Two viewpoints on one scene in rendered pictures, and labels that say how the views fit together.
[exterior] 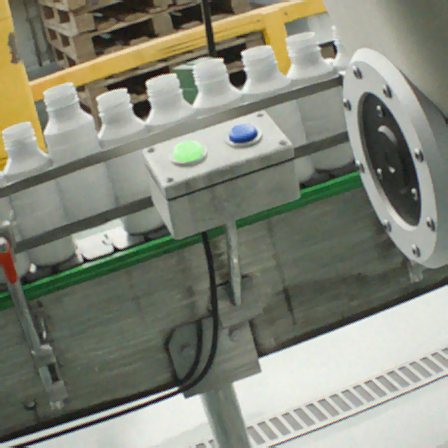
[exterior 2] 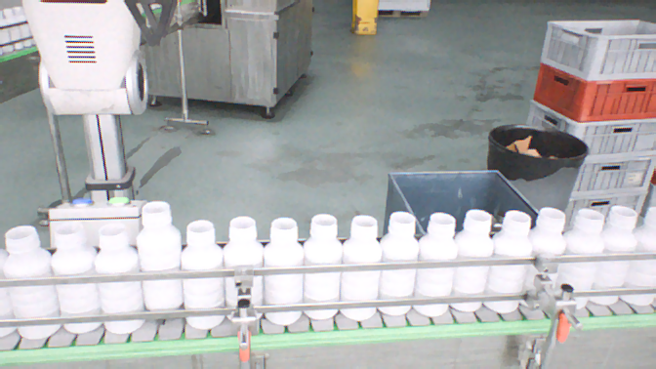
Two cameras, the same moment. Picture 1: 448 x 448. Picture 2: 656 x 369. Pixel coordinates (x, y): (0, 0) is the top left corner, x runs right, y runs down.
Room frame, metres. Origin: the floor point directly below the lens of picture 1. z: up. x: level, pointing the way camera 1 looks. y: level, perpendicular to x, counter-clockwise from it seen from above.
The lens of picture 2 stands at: (2.06, 0.40, 1.56)
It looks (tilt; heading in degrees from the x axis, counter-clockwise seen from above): 25 degrees down; 184
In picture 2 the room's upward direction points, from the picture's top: 2 degrees clockwise
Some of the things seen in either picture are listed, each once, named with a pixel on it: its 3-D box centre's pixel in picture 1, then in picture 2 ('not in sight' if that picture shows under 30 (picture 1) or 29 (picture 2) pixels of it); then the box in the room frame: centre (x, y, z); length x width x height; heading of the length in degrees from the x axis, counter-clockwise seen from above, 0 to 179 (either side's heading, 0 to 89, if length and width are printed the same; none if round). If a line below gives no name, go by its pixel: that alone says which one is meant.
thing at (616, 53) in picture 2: not in sight; (615, 48); (-0.89, 1.77, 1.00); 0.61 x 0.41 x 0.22; 109
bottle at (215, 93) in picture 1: (225, 128); (31, 282); (1.48, -0.03, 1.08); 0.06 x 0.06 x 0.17
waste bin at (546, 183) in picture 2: not in sight; (524, 198); (-0.39, 1.30, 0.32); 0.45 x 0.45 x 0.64
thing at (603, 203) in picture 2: not in sight; (575, 195); (-0.88, 1.77, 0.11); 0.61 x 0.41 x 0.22; 108
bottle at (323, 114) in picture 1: (317, 100); not in sight; (1.50, -0.15, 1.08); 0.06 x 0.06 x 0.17
